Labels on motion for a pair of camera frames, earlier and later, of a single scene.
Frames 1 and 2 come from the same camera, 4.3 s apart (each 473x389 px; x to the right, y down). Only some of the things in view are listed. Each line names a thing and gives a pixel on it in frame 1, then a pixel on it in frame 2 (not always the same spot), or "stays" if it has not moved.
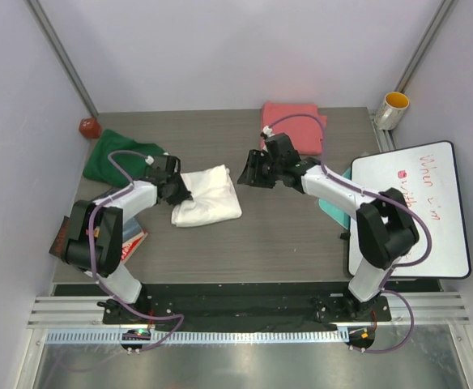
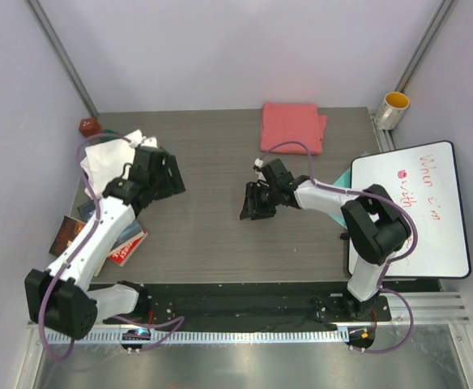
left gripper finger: (181, 194) to (168, 178)
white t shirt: (214, 197) to (107, 161)
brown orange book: (59, 244) stays
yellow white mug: (391, 110) stays
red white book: (129, 247) stays
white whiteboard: (425, 177) stays
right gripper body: (277, 169) to (267, 200)
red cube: (90, 128) stays
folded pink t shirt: (300, 123) stays
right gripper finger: (257, 169) to (250, 202)
